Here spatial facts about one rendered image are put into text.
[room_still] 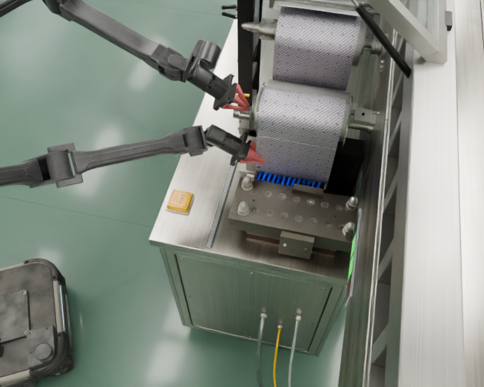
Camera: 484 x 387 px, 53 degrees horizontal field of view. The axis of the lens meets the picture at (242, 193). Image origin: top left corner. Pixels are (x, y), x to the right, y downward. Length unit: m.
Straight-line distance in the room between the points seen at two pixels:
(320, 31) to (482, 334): 0.92
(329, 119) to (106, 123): 2.07
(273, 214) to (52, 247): 1.57
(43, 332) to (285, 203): 1.23
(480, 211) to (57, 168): 1.01
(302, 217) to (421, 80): 0.65
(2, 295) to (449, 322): 2.05
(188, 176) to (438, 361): 1.21
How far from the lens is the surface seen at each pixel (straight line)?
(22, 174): 1.35
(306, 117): 1.37
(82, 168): 1.35
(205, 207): 1.65
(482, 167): 1.18
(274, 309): 1.88
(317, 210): 1.50
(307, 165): 1.50
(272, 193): 1.52
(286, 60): 1.54
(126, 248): 2.65
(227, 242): 1.57
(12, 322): 2.36
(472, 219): 1.09
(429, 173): 0.84
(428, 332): 0.70
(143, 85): 3.41
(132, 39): 1.42
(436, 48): 1.02
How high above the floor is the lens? 2.28
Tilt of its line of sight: 55 degrees down
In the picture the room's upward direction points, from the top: straight up
